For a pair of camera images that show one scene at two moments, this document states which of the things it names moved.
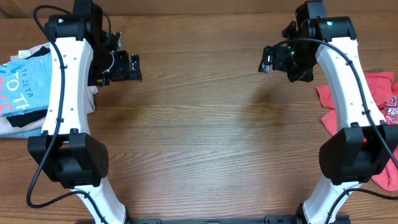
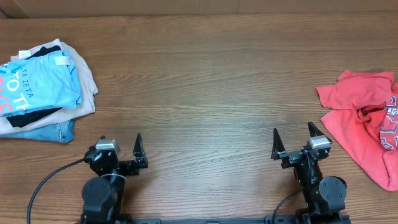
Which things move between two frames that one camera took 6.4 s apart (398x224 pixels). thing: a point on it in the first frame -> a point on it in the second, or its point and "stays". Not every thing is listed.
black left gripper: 123,72 -> 130,168
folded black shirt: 20,120 stays
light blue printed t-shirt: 25,85 stays
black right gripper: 305,74 -> 291,157
